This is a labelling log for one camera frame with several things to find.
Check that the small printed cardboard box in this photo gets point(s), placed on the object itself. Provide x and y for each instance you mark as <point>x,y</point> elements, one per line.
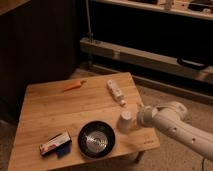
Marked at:
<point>54,143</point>

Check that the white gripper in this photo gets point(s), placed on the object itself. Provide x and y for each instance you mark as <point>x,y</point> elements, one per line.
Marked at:
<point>144,116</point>

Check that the orange carrot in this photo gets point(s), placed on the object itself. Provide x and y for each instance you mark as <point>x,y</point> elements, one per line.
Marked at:
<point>74,85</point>

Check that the metal pole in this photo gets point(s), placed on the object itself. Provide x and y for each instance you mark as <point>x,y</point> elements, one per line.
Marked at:
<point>90,33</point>

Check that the white plastic bottle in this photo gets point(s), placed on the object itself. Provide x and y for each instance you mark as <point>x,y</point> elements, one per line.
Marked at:
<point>116,92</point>

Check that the wooden table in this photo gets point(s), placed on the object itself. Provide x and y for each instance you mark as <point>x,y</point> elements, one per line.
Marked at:
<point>49,110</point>

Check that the blue sponge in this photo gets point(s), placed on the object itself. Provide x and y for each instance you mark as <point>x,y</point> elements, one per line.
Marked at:
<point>63,150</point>

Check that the black handle on shelf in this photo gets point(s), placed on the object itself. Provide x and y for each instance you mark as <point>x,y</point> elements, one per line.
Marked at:
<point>190,64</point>

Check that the wooden shelf rail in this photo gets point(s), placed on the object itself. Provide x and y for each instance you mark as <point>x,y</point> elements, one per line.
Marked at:
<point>145,59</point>

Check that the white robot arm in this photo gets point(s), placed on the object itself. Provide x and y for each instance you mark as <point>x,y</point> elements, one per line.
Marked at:
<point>168,118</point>

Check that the black round pan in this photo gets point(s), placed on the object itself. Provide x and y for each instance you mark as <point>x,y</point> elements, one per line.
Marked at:
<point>96,139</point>

